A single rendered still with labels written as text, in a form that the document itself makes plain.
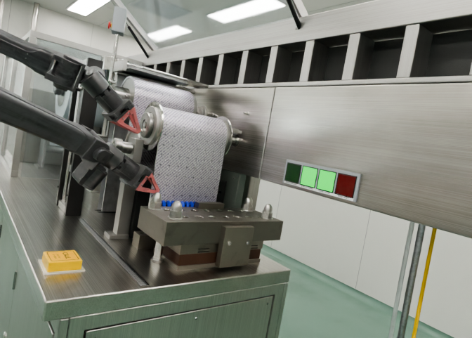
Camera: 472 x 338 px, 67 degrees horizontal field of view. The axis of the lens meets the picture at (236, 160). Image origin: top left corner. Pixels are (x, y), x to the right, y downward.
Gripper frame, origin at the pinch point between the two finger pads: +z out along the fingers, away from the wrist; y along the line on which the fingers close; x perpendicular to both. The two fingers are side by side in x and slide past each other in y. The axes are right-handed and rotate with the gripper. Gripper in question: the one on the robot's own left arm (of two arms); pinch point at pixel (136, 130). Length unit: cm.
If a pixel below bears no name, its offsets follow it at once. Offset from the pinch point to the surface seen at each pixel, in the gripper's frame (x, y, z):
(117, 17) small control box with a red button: 39, -51, -22
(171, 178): -3.5, 6.6, 15.7
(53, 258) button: -37.8, 16.8, 1.8
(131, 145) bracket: -3.8, -1.8, 2.9
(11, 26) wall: 107, -547, -66
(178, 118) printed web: 10.4, 5.8, 4.5
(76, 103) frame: 0.0, -37.1, -10.0
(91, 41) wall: 189, -546, 17
